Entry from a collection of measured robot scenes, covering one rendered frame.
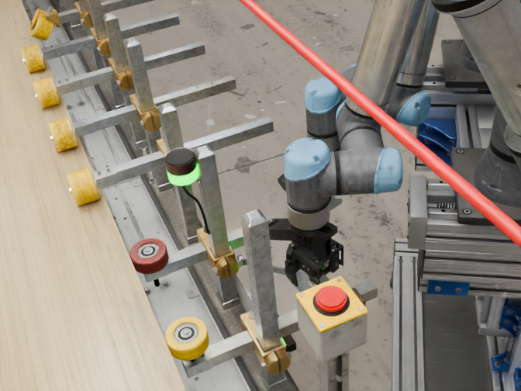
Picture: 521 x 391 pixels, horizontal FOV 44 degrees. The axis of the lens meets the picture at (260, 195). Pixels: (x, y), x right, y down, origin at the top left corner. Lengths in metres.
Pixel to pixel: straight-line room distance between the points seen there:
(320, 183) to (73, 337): 0.57
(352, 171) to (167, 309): 0.78
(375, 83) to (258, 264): 0.36
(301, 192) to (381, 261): 1.56
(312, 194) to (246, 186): 1.92
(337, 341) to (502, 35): 0.47
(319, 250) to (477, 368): 1.01
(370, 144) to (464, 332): 1.15
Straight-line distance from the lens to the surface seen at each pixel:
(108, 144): 2.30
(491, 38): 0.95
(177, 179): 1.25
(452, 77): 1.67
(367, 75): 1.10
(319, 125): 1.37
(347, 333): 0.86
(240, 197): 2.92
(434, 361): 2.06
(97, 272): 1.41
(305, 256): 1.17
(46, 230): 1.56
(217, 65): 3.98
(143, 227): 1.92
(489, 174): 1.29
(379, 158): 1.06
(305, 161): 1.03
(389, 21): 1.06
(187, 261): 1.46
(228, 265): 1.42
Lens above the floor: 1.87
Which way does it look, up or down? 40 degrees down
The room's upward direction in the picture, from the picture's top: 6 degrees counter-clockwise
